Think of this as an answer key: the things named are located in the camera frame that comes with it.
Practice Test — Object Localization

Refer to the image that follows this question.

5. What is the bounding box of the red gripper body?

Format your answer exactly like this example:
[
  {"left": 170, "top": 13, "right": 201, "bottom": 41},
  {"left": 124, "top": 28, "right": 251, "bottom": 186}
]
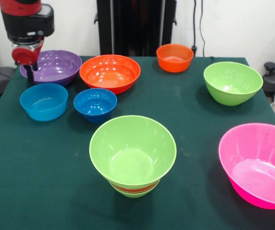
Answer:
[{"left": 11, "top": 40, "right": 44, "bottom": 66}]

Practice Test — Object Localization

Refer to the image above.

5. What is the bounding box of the purple bowl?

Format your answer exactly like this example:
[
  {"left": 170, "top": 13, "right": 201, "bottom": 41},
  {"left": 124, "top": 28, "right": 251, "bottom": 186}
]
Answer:
[{"left": 19, "top": 50, "right": 83, "bottom": 87}]

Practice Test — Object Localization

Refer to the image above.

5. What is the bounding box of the light blue translucent bowl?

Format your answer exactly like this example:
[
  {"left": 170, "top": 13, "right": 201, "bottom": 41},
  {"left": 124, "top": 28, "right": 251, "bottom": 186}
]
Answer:
[{"left": 19, "top": 82, "right": 69, "bottom": 122}]

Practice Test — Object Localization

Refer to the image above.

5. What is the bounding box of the small dark blue bowl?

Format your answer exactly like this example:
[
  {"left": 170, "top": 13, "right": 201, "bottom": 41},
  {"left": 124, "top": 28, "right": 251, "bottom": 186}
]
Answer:
[{"left": 73, "top": 88, "right": 118, "bottom": 124}]

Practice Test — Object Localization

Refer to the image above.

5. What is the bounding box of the large orange bowl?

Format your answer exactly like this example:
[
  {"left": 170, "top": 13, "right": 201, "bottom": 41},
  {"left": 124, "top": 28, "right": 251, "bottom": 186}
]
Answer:
[{"left": 79, "top": 54, "right": 142, "bottom": 95}]

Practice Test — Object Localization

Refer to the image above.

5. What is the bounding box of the large green bowl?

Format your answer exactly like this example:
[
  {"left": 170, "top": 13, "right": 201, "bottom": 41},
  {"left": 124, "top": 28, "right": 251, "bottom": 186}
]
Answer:
[
  {"left": 89, "top": 115, "right": 178, "bottom": 189},
  {"left": 203, "top": 61, "right": 264, "bottom": 106}
]

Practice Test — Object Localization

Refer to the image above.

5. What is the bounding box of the small translucent orange bowl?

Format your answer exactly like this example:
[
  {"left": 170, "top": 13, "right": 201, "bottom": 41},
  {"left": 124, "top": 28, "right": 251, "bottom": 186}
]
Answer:
[
  {"left": 156, "top": 43, "right": 195, "bottom": 73},
  {"left": 110, "top": 181, "right": 160, "bottom": 194}
]

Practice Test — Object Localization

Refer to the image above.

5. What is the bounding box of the small green bowl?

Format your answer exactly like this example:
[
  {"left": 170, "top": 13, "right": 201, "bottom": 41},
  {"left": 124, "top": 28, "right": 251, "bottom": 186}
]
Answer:
[{"left": 108, "top": 179, "right": 161, "bottom": 198}]

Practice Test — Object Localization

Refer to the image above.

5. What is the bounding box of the dark green table cloth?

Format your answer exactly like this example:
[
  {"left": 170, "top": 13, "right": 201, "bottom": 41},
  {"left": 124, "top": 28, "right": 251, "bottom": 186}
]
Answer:
[{"left": 0, "top": 55, "right": 275, "bottom": 230}]

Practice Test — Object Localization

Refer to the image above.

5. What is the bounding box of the large pink bowl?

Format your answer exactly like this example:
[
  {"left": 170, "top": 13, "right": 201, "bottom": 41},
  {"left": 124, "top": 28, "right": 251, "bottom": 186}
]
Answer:
[{"left": 218, "top": 123, "right": 275, "bottom": 210}]

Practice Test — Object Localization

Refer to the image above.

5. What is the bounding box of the black wall cable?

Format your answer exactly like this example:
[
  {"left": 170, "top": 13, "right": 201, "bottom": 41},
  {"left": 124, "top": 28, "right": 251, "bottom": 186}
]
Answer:
[{"left": 190, "top": 0, "right": 206, "bottom": 58}]

